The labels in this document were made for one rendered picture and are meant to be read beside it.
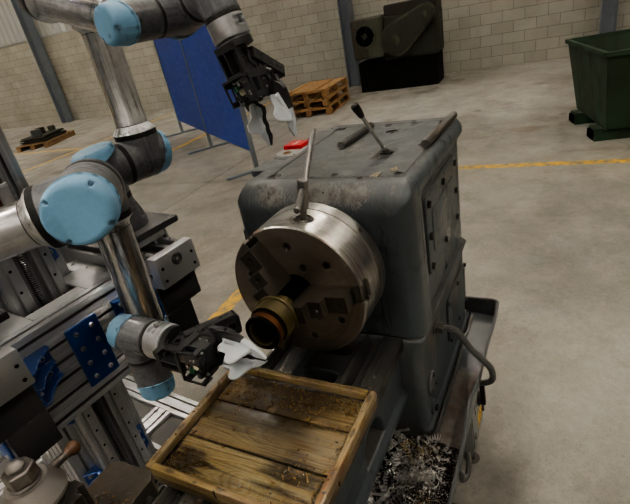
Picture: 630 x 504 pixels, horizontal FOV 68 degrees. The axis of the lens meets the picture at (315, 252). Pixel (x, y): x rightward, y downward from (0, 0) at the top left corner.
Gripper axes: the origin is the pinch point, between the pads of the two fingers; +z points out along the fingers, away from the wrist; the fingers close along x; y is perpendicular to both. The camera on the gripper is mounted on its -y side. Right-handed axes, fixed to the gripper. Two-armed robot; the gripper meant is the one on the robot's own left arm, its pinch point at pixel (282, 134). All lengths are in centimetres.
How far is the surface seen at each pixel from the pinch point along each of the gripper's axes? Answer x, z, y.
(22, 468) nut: -8, 19, 70
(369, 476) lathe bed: 2, 71, 27
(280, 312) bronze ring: 0.2, 28.3, 25.7
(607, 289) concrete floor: 39, 154, -168
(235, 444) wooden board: -13, 48, 40
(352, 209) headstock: 8.1, 20.5, -0.8
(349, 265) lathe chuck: 11.6, 26.4, 14.7
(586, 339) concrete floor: 29, 151, -122
